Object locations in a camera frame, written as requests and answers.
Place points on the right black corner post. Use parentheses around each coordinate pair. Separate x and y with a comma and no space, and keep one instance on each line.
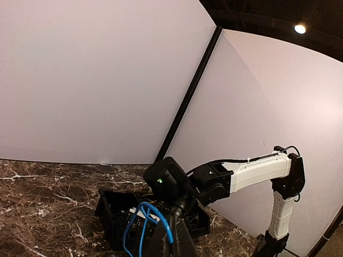
(189,94)

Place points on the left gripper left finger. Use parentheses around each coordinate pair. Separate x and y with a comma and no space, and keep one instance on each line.
(158,245)

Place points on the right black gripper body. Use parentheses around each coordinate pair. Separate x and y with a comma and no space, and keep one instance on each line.
(127,203)

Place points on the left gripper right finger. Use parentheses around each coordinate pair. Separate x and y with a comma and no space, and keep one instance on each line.
(183,245)

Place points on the black bin near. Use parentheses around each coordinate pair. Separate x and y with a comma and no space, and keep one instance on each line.
(106,211)

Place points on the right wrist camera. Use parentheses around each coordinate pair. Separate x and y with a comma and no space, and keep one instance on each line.
(168,181)

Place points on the black bin far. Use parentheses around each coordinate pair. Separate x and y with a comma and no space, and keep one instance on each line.
(197,221)

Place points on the black bin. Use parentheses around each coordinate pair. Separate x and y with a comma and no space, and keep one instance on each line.
(106,211)
(197,221)

